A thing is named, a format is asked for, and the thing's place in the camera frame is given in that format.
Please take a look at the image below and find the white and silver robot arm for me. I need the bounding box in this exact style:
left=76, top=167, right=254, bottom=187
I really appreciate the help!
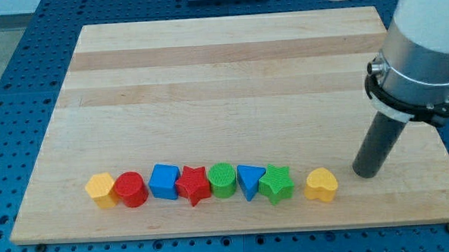
left=365, top=0, right=449, bottom=128

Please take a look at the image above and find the green cylinder block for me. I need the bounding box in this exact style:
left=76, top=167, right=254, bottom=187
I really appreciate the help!
left=207, top=162, right=237, bottom=198

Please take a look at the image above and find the blue triangle block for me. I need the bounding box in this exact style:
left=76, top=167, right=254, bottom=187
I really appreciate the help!
left=237, top=165, right=266, bottom=202

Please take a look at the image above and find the red star block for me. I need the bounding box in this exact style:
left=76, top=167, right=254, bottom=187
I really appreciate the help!
left=174, top=165, right=212, bottom=206

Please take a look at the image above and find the wooden board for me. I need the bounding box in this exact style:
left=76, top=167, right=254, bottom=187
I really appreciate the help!
left=11, top=6, right=449, bottom=245

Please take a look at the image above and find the green star block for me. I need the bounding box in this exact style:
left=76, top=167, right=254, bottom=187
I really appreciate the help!
left=258, top=164, right=295, bottom=205

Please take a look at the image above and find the blue cube block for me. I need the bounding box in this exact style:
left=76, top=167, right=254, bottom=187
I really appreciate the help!
left=148, top=164, right=180, bottom=200

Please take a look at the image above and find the yellow heart block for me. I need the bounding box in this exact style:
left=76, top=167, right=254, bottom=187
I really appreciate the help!
left=304, top=167, right=339, bottom=203

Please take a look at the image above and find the red cylinder block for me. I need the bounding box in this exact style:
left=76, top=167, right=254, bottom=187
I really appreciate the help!
left=113, top=171, right=149, bottom=208

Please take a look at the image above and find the yellow hexagon block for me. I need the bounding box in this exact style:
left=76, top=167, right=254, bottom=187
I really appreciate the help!
left=84, top=172, right=119, bottom=209

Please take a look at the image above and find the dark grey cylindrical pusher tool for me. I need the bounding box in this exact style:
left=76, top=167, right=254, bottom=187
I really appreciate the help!
left=351, top=112, right=406, bottom=178

